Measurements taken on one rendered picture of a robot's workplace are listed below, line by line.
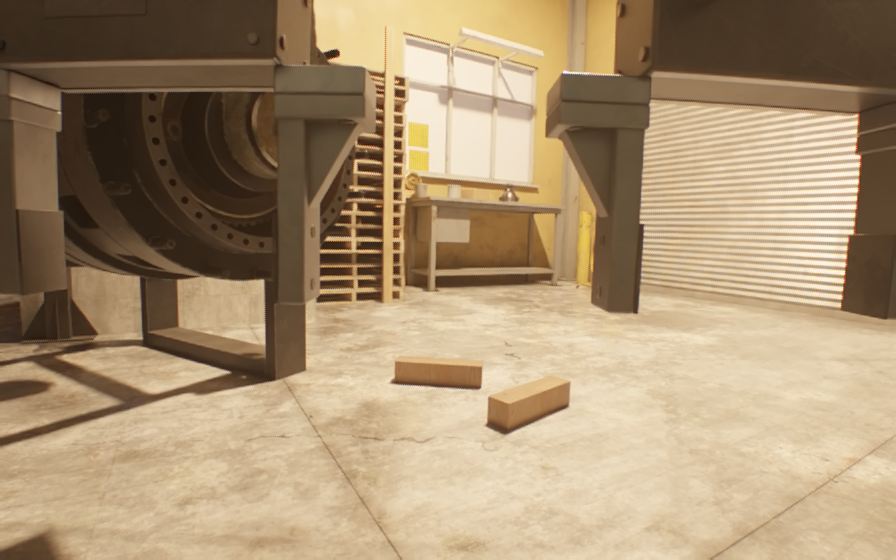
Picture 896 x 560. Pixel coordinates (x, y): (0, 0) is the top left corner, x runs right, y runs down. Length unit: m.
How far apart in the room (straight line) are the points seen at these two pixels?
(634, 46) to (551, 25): 7.70
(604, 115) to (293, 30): 0.14
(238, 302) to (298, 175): 3.32
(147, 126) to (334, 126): 0.56
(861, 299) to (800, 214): 5.47
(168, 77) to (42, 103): 0.07
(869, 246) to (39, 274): 0.40
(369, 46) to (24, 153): 5.97
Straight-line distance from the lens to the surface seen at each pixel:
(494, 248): 6.70
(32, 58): 0.27
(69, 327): 3.43
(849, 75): 0.26
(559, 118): 0.21
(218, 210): 0.90
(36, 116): 0.29
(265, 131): 0.78
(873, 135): 0.30
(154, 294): 3.08
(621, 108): 0.22
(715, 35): 0.23
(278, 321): 2.19
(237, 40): 0.22
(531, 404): 1.79
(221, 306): 3.52
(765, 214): 5.89
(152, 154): 0.76
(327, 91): 0.21
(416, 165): 6.24
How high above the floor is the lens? 0.69
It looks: 6 degrees down
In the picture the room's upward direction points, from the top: 2 degrees clockwise
